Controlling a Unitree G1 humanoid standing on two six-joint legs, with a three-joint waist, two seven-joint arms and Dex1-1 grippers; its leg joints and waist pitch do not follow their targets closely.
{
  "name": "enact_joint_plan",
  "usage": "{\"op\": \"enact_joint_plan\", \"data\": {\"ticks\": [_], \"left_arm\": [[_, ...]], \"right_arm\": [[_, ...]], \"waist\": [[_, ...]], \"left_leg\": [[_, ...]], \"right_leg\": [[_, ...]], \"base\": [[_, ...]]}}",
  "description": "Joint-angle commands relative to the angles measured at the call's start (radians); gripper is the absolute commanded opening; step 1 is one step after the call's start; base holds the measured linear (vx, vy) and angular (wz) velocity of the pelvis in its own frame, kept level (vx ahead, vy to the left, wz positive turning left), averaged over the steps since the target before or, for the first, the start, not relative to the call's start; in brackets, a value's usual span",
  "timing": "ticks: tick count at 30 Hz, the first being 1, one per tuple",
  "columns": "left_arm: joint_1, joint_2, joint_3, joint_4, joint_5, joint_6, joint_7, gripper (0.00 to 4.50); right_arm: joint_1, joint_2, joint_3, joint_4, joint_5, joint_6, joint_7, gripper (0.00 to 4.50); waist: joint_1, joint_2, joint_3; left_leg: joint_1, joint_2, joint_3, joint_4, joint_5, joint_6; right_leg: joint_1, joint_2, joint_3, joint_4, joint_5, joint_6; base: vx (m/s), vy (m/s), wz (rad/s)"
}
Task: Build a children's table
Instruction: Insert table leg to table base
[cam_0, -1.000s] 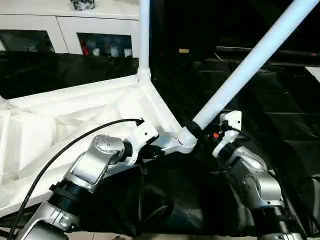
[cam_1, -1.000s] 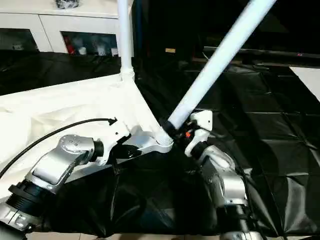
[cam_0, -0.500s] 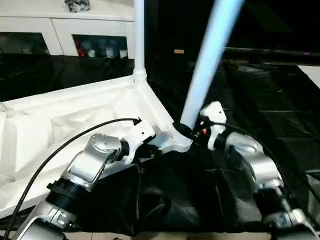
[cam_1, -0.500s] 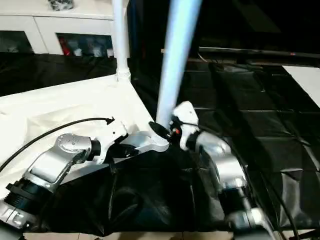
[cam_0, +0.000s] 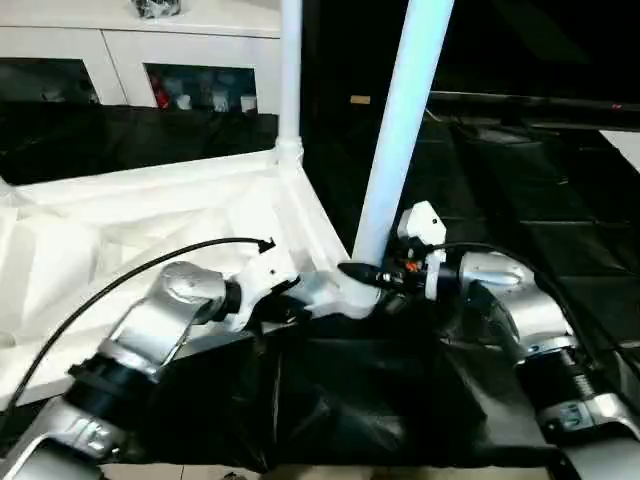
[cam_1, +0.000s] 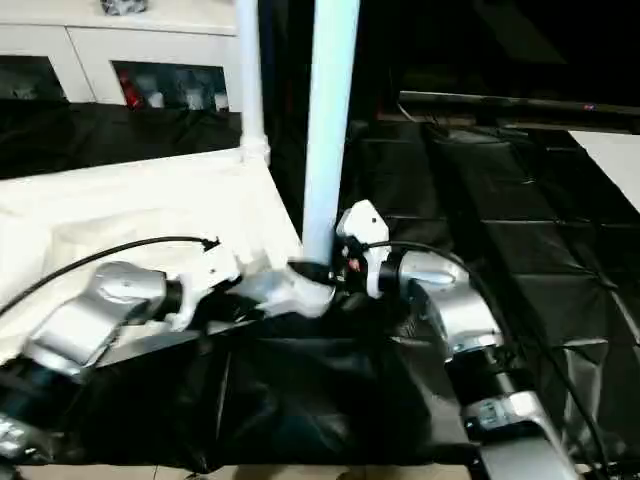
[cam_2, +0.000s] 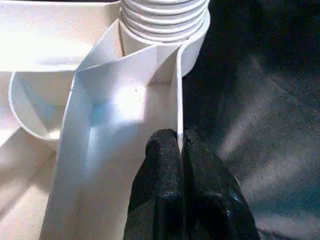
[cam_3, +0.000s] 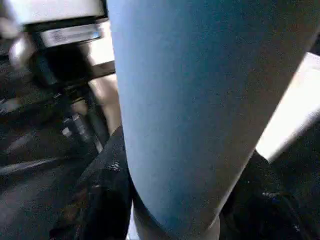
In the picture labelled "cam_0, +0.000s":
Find white plastic table leg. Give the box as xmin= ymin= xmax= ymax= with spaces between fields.
xmin=277 ymin=0 xmax=305 ymax=169
xmin=352 ymin=0 xmax=457 ymax=271

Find white plastic table top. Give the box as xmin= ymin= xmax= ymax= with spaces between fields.
xmin=0 ymin=140 xmax=389 ymax=403

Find black plastic mat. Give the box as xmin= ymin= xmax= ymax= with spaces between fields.
xmin=0 ymin=100 xmax=640 ymax=473

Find white flat board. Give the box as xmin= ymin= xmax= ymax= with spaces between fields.
xmin=600 ymin=130 xmax=640 ymax=173

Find white glass-door cabinet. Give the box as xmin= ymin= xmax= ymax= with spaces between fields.
xmin=0 ymin=0 xmax=284 ymax=113

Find crumpled grey object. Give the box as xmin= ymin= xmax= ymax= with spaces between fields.
xmin=133 ymin=0 xmax=187 ymax=20

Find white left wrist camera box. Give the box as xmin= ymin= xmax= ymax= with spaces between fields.
xmin=230 ymin=240 xmax=301 ymax=331

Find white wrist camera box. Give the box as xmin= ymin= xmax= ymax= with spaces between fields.
xmin=230 ymin=240 xmax=301 ymax=331
xmin=397 ymin=200 xmax=449 ymax=303

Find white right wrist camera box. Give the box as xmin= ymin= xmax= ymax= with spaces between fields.
xmin=397 ymin=200 xmax=449 ymax=303

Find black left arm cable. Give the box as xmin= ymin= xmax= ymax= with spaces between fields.
xmin=0 ymin=236 xmax=277 ymax=433

